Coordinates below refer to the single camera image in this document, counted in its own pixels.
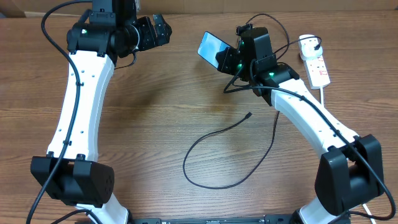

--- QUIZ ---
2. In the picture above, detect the Samsung Galaxy smartphone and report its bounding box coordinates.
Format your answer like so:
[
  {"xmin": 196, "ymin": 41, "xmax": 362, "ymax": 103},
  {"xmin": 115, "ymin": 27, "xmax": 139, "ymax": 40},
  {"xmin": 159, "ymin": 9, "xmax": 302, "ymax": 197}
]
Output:
[{"xmin": 197, "ymin": 31, "xmax": 231, "ymax": 68}]

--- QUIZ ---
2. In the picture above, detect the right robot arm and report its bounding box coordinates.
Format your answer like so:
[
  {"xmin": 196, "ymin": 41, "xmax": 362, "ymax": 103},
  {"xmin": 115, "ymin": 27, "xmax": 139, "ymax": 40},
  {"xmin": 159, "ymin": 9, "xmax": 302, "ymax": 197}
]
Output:
[{"xmin": 198, "ymin": 24, "xmax": 386, "ymax": 223}]

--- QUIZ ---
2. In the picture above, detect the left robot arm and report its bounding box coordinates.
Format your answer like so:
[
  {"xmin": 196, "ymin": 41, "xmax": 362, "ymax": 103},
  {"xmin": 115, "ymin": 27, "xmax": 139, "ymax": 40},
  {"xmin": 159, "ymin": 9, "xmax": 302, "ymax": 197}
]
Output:
[{"xmin": 30, "ymin": 1, "xmax": 172, "ymax": 223}]

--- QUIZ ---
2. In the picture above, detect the white power strip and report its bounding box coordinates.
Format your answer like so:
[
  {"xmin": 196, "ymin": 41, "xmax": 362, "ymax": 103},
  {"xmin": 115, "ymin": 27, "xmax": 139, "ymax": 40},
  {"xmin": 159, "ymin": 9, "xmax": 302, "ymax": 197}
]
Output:
[{"xmin": 303, "ymin": 56, "xmax": 330, "ymax": 90}]

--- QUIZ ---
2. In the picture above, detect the black USB charging cable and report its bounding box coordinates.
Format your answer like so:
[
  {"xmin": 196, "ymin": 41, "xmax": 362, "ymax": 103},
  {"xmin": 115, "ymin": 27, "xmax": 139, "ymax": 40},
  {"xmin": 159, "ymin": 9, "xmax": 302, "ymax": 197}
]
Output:
[{"xmin": 182, "ymin": 13, "xmax": 323, "ymax": 190}]

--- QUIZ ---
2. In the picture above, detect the white wall charger plug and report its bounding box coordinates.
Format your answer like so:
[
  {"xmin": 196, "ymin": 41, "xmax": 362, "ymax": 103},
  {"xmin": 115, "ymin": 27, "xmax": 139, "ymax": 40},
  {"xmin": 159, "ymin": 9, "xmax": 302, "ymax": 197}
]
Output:
[{"xmin": 298, "ymin": 34, "xmax": 323, "ymax": 60}]

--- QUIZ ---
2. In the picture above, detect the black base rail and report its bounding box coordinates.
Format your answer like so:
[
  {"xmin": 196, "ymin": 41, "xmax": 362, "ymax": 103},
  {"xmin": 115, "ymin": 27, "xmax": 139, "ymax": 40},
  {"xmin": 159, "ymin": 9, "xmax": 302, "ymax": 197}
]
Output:
[{"xmin": 134, "ymin": 215, "xmax": 294, "ymax": 224}]

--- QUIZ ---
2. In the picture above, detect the white power strip cord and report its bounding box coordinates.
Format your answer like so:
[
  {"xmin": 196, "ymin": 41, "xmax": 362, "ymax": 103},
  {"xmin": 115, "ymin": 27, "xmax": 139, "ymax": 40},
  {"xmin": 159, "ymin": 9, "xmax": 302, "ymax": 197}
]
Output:
[{"xmin": 319, "ymin": 86, "xmax": 377, "ymax": 224}]

